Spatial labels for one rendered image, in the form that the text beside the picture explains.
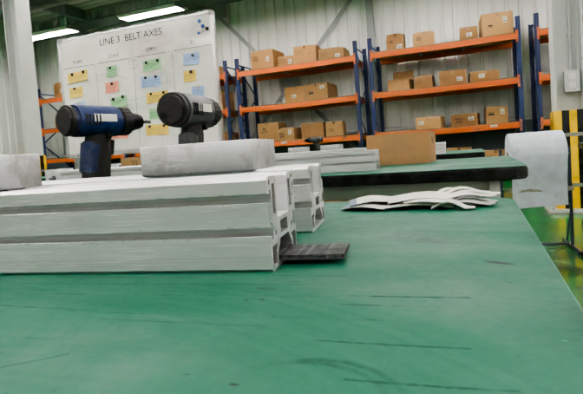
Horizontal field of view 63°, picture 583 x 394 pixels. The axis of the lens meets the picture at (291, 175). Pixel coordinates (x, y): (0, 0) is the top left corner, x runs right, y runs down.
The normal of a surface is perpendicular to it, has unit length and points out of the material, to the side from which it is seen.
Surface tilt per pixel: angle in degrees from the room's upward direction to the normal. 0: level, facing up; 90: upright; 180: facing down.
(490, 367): 0
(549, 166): 102
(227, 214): 90
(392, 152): 89
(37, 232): 90
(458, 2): 90
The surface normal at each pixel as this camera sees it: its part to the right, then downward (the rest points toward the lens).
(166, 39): -0.36, 0.07
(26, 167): 0.97, -0.06
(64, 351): -0.07, -1.00
